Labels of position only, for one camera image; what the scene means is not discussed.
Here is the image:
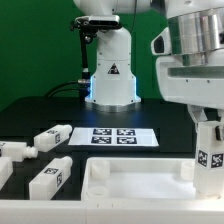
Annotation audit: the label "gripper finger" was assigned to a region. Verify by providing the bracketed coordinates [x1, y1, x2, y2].
[187, 105, 207, 132]
[215, 111, 224, 141]

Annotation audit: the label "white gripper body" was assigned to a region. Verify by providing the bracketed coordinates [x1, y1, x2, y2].
[156, 54, 224, 110]

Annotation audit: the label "white desk tabletop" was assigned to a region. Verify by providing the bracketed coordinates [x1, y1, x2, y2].
[80, 157, 224, 202]

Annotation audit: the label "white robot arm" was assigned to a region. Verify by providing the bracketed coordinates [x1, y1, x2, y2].
[73, 0, 224, 141]

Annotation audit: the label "white fiducial marker sheet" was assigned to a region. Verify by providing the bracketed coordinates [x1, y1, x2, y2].
[69, 127, 158, 147]

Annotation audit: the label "white left border block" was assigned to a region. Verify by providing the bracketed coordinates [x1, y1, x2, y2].
[0, 157, 13, 190]

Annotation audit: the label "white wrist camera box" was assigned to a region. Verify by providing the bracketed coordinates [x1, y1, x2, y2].
[151, 27, 171, 56]

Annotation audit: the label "black camera on stand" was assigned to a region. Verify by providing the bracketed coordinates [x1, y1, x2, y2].
[69, 14, 122, 103]

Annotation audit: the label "black cables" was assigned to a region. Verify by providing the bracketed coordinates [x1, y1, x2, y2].
[44, 80, 87, 99]

